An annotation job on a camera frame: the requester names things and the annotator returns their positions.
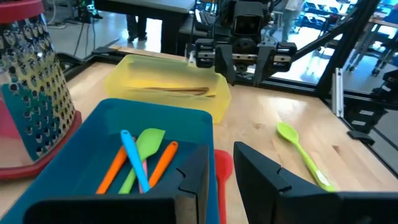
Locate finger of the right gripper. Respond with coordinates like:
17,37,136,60
252,45,277,88
214,43,238,86

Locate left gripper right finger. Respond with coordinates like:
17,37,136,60
233,141,398,224

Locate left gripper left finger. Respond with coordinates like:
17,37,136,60
23,144,211,224

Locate orange silicone spatula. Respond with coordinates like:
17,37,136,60
95,136,136,195
148,141,180,189

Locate pink silicone spatula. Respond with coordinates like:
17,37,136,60
137,159,149,194

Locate blue silicone spatula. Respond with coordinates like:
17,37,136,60
120,129,152,194

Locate green silicone spatula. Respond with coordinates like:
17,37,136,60
118,128,166,195

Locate person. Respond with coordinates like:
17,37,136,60
279,0,307,32
126,14,149,43

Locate yellow plastic bin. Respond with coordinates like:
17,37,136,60
104,54,233,124

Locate green silicone spoon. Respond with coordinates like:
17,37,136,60
275,121,337,193

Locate red silicone spatula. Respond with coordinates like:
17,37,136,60
213,148,234,224

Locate blue plastic bin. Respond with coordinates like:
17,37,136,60
0,98,220,224

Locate red-trimmed steel box grater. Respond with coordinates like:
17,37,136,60
0,0,83,181

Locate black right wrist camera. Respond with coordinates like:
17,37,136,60
231,7,265,37

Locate silver metal bracket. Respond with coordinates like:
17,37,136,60
331,67,345,119

